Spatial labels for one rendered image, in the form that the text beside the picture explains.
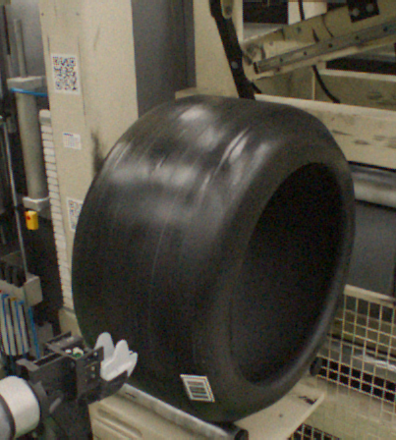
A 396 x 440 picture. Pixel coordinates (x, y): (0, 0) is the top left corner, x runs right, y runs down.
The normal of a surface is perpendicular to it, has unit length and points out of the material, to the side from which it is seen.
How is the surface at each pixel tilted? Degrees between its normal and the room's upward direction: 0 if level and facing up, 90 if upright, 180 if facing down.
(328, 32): 90
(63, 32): 90
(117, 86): 90
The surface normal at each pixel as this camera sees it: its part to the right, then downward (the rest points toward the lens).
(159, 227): -0.54, -0.23
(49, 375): 0.78, 0.22
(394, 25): -0.62, 0.33
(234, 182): 0.23, -0.26
